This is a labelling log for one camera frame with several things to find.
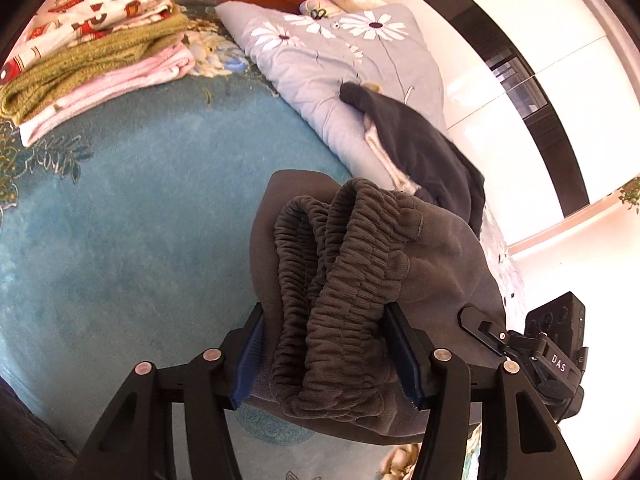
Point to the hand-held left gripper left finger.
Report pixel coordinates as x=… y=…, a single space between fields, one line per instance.
x=247 y=360

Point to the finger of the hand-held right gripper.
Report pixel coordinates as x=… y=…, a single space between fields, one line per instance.
x=482 y=327

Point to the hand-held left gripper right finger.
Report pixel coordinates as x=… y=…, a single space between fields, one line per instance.
x=405 y=355

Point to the brown pants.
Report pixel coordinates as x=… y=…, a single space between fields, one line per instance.
x=350 y=270

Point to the black garment with beige lining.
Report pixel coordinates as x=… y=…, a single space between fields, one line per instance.
x=420 y=150

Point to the blue floral fleece blanket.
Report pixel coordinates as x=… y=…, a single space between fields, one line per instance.
x=125 y=235

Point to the black glass wardrobe panel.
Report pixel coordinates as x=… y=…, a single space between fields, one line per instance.
x=550 y=135

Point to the dark cloth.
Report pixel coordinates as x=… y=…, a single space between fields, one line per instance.
x=30 y=435

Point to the grey daisy print quilt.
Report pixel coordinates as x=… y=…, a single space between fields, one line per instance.
x=320 y=65

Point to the folded pink fleece cloth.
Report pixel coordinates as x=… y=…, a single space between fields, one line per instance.
x=115 y=85

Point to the folded olive green knit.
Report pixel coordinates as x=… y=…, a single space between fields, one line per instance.
x=85 y=55

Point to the cream patterned pillow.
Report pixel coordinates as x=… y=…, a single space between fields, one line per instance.
x=320 y=7

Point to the folded red white printed cloth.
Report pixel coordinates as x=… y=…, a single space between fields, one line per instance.
x=100 y=10

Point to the leafy wall decal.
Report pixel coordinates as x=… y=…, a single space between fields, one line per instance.
x=631 y=195

